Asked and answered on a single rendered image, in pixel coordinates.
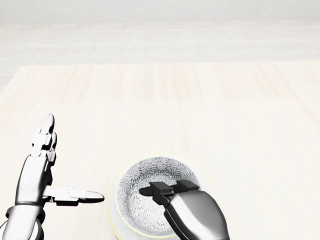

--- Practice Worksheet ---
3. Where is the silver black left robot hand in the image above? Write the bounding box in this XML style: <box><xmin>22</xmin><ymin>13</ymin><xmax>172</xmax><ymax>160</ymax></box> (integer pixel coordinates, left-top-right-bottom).
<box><xmin>14</xmin><ymin>113</ymin><xmax>105</xmax><ymax>208</ymax></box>

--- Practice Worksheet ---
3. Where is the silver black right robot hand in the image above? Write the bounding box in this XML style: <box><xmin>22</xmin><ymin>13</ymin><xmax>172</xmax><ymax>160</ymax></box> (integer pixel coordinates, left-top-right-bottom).
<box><xmin>138</xmin><ymin>179</ymin><xmax>230</xmax><ymax>240</ymax></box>

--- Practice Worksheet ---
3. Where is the patterned black white bowl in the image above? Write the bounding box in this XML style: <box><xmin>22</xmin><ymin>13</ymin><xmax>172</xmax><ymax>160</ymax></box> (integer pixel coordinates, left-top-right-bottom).
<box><xmin>116</xmin><ymin>156</ymin><xmax>204</xmax><ymax>239</ymax></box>

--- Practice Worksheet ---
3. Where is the white plate with yellow rim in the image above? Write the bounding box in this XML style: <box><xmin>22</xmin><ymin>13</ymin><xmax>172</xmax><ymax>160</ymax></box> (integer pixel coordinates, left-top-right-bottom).
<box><xmin>107</xmin><ymin>152</ymin><xmax>216</xmax><ymax>240</ymax></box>

